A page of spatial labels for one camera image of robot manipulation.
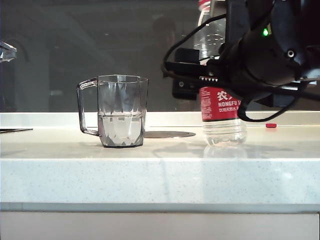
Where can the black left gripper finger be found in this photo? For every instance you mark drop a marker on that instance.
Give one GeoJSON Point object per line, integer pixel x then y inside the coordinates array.
{"type": "Point", "coordinates": [7, 51]}

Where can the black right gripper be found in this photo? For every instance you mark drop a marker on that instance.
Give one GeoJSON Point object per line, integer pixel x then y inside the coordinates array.
{"type": "Point", "coordinates": [237, 72]}

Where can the mineral water bottle red label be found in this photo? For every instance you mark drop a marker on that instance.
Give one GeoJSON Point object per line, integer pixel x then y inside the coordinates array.
{"type": "Point", "coordinates": [220, 105]}

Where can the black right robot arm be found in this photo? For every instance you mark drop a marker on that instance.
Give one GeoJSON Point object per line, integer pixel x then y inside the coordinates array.
{"type": "Point", "coordinates": [275, 37]}

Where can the clear grey faceted mug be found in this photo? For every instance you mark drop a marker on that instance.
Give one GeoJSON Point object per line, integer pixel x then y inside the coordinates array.
{"type": "Point", "coordinates": [120, 125]}

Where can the red bottle cap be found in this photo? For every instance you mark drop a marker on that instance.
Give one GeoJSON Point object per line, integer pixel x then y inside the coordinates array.
{"type": "Point", "coordinates": [271, 125]}

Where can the round dark metal disc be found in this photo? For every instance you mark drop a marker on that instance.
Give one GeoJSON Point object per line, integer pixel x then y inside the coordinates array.
{"type": "Point", "coordinates": [170, 134]}

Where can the dark window pane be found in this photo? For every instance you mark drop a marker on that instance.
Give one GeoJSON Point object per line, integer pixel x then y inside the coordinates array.
{"type": "Point", "coordinates": [75, 30]}

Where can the flat dark plate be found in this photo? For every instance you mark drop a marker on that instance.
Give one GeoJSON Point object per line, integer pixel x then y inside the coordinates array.
{"type": "Point", "coordinates": [15, 130]}

